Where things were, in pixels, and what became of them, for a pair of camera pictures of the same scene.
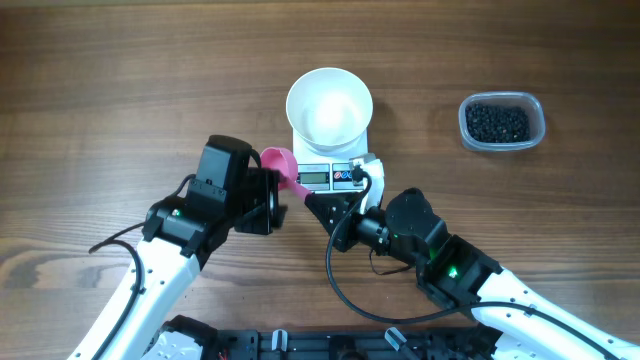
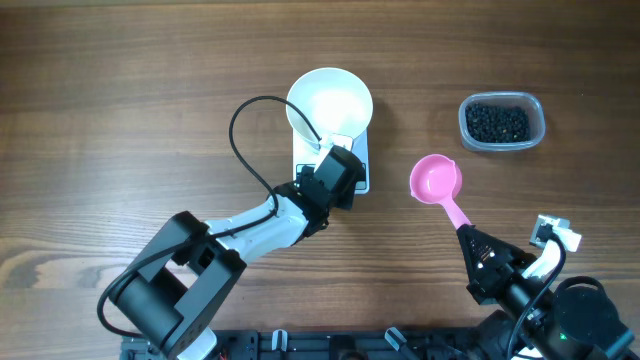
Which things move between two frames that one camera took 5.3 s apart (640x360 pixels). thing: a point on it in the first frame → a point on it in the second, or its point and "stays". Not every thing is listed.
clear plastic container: x=501 y=121 stays
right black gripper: x=342 y=203 → x=487 y=279
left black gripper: x=272 y=216 → x=345 y=201
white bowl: x=330 y=108 stays
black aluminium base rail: x=433 y=344 stays
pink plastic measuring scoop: x=285 y=162 → x=437 y=180
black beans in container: x=497 y=124 stays
